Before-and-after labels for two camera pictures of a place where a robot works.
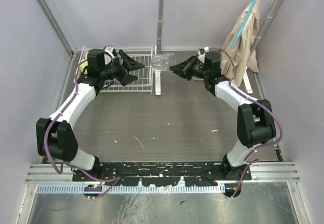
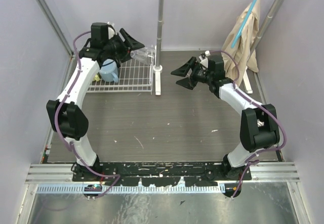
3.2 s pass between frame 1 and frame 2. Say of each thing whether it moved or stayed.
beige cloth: stayed
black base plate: stayed
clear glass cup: moved
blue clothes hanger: stayed
